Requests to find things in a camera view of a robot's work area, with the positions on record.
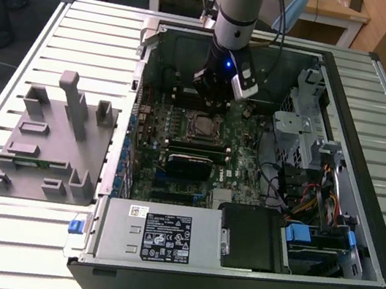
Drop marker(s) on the silver power supply unit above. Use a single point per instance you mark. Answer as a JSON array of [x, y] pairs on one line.
[[116, 228]]

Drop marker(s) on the green motherboard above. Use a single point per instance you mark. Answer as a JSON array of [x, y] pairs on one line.
[[246, 161]]

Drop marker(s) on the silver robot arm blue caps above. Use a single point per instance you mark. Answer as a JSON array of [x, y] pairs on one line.
[[237, 11]]

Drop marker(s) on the CPU socket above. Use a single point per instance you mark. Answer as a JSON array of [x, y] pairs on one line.
[[201, 140]]

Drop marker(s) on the silver chipset heatsink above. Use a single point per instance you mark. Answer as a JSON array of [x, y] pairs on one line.
[[222, 195]]

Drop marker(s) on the small dark box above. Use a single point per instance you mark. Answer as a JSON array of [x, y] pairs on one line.
[[356, 3]]

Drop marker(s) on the grey parts rack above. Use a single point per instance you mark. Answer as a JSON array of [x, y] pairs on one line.
[[54, 151]]

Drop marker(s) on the green RAM stick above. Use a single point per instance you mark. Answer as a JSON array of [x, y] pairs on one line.
[[38, 164]]

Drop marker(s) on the silver CPU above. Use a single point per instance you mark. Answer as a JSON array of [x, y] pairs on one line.
[[208, 126]]

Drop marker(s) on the blue case latch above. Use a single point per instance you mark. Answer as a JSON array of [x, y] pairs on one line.
[[75, 226]]

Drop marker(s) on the black RAM slot bank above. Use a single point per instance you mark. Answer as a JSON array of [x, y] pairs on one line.
[[195, 150], [182, 96]]

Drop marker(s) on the black plastic shroud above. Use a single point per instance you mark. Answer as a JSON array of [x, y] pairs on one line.
[[252, 236]]

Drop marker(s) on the small black graphics card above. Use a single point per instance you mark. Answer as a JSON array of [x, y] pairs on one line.
[[189, 168]]

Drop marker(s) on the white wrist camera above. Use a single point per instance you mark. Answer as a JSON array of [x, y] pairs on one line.
[[246, 83]]

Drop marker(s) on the blue plastic tab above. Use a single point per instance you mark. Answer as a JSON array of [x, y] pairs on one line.
[[350, 240]]

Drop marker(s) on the grey metal drive cage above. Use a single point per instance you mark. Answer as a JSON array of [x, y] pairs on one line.
[[292, 126]]

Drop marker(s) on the black rating label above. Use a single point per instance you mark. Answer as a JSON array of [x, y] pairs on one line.
[[166, 238]]

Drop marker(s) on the black hard disk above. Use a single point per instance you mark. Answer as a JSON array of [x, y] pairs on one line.
[[310, 260]]

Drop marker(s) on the blue disk carrier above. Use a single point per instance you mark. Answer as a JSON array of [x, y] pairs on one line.
[[297, 236]]

